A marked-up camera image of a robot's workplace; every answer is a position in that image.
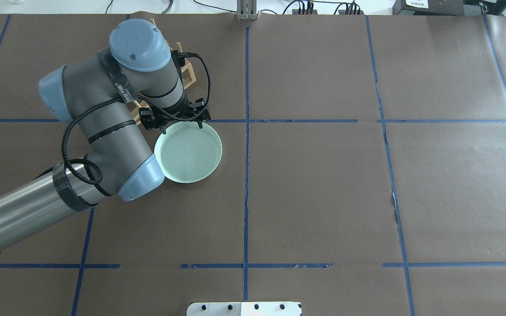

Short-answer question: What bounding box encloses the black power strip right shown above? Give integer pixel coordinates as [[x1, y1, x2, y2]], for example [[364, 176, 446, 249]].
[[333, 1, 364, 15]]

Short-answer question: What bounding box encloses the black equipment box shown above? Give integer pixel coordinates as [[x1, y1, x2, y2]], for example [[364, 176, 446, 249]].
[[392, 0, 506, 17]]

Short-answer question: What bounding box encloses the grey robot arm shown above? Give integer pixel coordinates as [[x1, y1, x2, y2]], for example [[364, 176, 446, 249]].
[[0, 19, 211, 253]]

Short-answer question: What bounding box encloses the white mounting plate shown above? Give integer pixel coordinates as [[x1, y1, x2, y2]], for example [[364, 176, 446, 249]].
[[186, 301, 303, 316]]

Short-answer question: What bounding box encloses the light green ceramic plate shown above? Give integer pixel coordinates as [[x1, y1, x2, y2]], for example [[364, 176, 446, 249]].
[[153, 122, 223, 183]]

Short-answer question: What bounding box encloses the grey metal post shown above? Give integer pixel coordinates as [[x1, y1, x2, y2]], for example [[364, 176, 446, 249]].
[[235, 0, 259, 20]]

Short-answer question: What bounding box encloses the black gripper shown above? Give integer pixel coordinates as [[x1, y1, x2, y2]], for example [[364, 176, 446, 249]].
[[139, 99, 211, 135]]

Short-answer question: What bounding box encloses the black power strip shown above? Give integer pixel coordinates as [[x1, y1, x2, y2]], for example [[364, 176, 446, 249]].
[[333, 1, 364, 15], [282, 0, 317, 15]]

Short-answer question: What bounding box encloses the black power strip left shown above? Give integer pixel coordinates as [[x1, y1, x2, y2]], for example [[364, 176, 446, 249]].
[[282, 0, 317, 15]]

